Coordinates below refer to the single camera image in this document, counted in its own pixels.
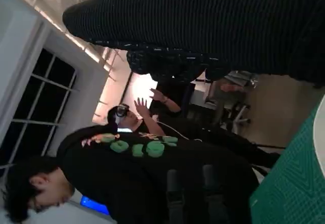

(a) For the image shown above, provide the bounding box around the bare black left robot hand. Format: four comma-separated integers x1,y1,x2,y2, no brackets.
166,164,229,224

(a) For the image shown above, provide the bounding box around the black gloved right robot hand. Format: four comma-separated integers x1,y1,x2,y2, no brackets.
62,0,325,90

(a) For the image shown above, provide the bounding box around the person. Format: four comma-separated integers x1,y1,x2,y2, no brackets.
4,126,259,224

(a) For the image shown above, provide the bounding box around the person wearing headset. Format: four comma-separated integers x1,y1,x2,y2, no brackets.
108,88,280,169

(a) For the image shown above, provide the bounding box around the blue lit screen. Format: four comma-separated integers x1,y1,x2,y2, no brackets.
80,195,110,216

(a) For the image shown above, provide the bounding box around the office chair with white base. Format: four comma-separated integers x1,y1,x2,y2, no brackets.
219,99,252,135

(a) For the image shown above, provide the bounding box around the green cutting mat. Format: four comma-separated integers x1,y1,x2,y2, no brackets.
248,102,325,224

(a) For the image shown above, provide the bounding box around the white framed window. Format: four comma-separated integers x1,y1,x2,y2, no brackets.
0,47,78,169

